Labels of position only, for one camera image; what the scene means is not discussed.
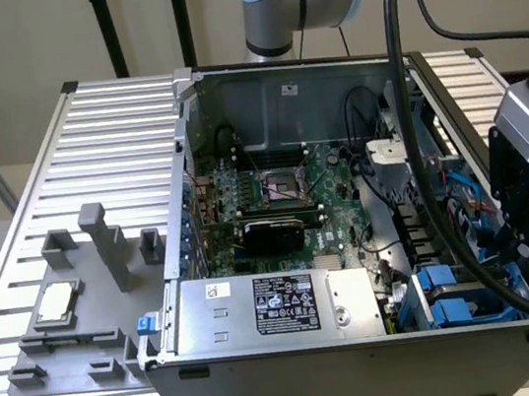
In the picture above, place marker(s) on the open grey PC case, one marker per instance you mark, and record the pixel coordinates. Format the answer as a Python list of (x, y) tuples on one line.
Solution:
[(321, 378)]

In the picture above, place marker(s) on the silver power supply unit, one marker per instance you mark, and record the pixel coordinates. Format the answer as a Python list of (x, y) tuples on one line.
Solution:
[(241, 311)]

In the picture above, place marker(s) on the black graphics card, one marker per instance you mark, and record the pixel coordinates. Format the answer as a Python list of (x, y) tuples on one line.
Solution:
[(272, 236)]

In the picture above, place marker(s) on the green motherboard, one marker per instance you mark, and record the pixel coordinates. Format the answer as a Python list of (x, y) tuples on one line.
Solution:
[(340, 206)]

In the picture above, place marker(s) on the grey parts rack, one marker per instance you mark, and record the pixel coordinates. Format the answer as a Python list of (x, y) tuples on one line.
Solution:
[(91, 303)]

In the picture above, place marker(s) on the silver metal drive cage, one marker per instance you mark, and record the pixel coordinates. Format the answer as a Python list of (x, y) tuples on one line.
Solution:
[(387, 154)]

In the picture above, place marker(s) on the CPU socket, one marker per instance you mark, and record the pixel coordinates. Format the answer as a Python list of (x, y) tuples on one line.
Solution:
[(282, 185)]

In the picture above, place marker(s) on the silver CPU chip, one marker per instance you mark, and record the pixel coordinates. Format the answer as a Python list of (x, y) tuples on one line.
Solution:
[(58, 301)]

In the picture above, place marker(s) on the RAM slot bank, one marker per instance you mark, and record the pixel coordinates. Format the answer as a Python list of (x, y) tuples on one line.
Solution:
[(281, 210), (271, 157)]

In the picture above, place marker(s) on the blue case latch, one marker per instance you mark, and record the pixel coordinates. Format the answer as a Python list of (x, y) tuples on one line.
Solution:
[(146, 325)]

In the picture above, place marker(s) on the black tripod pole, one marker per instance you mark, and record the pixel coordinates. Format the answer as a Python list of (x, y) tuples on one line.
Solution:
[(182, 21), (110, 32)]

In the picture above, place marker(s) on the grey disk bay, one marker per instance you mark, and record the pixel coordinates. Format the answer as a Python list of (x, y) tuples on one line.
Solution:
[(410, 305)]

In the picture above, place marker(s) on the black table corner cap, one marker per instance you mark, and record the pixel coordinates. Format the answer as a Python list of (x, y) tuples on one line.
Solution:
[(473, 52), (69, 86)]

